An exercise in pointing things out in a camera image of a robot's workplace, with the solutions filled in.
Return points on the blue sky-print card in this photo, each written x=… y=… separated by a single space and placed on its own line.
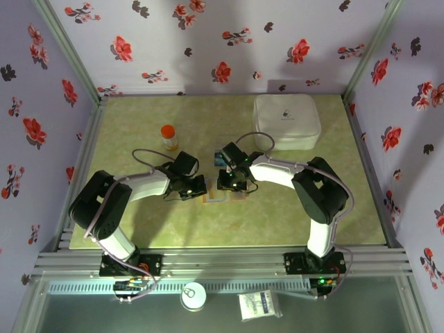
x=219 y=159

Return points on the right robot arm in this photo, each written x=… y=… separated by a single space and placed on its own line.
x=319 y=194

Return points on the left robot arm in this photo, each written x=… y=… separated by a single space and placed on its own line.
x=104 y=201

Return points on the orange-capped pill bottle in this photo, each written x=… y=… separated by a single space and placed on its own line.
x=169 y=135

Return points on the white zip case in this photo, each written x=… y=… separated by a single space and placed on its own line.
x=288 y=121

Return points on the silver tin can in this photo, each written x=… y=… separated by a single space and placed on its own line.
x=193 y=295

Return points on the white tissue packet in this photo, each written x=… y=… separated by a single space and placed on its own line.
x=259 y=305

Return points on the aluminium cross rail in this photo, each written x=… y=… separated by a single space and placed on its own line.
x=222 y=262

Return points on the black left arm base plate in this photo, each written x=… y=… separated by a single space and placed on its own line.
x=152 y=264

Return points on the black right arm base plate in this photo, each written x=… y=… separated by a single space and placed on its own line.
x=295 y=263

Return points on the aluminium side rail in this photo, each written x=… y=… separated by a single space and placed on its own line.
x=367 y=173
x=88 y=138

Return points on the aluminium corner post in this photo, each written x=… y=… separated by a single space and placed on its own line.
x=69 y=48
x=373 y=45

